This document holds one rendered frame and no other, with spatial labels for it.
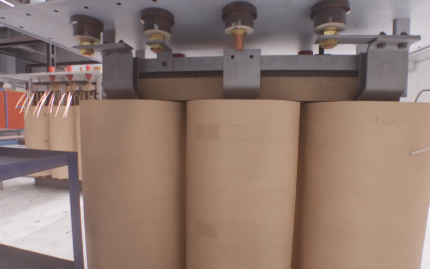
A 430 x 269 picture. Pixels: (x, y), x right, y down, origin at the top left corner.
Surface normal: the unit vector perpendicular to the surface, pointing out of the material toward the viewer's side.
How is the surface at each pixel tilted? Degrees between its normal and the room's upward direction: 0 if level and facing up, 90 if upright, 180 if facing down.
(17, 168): 90
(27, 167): 90
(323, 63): 90
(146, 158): 90
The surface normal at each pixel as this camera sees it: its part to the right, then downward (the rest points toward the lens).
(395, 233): -0.15, 0.07
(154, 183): 0.47, 0.07
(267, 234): 0.10, 0.07
